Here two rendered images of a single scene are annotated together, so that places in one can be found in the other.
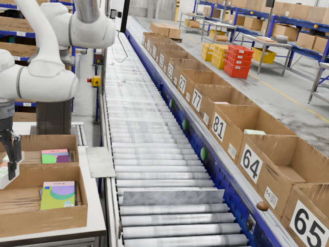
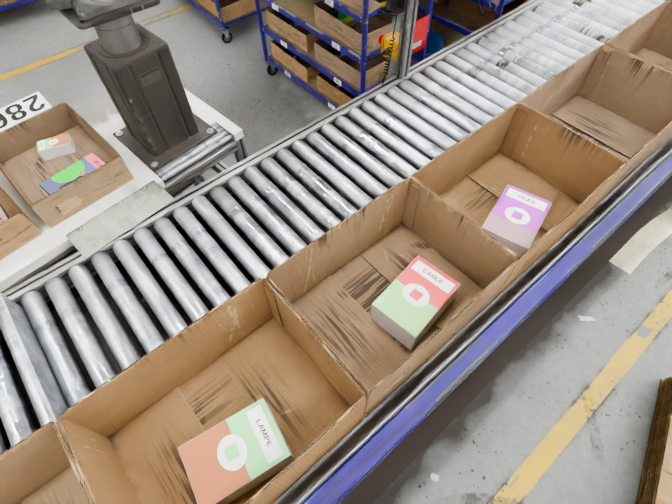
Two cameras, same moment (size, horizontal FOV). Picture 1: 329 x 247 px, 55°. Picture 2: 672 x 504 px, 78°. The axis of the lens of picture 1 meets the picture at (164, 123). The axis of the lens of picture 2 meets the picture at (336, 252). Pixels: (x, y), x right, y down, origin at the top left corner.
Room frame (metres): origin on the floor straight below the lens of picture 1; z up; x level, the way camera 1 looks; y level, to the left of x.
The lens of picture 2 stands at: (1.68, -0.69, 1.72)
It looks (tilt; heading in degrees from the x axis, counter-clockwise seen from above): 56 degrees down; 67
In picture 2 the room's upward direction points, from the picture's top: 2 degrees counter-clockwise
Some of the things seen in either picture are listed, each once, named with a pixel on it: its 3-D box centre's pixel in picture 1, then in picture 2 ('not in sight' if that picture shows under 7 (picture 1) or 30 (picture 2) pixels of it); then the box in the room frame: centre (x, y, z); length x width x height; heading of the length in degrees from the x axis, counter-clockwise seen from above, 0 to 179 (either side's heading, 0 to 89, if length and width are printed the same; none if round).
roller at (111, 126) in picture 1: (145, 129); (310, 204); (1.95, 0.12, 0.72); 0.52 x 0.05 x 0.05; 105
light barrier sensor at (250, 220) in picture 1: (248, 225); not in sight; (1.01, -0.39, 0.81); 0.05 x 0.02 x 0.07; 15
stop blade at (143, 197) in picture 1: (174, 198); (40, 366); (1.17, -0.09, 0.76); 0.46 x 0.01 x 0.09; 105
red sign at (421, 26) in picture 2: not in sight; (412, 39); (2.58, 0.60, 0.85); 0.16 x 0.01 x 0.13; 15
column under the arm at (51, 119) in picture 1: (54, 109); (147, 93); (1.61, 0.62, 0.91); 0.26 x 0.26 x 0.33; 21
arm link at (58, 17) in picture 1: (54, 25); not in sight; (1.62, 0.62, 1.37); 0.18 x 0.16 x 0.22; 95
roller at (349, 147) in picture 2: (140, 114); (372, 165); (2.20, 0.19, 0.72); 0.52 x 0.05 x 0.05; 105
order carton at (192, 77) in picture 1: (202, 87); (507, 194); (2.32, -0.25, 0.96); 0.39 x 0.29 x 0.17; 15
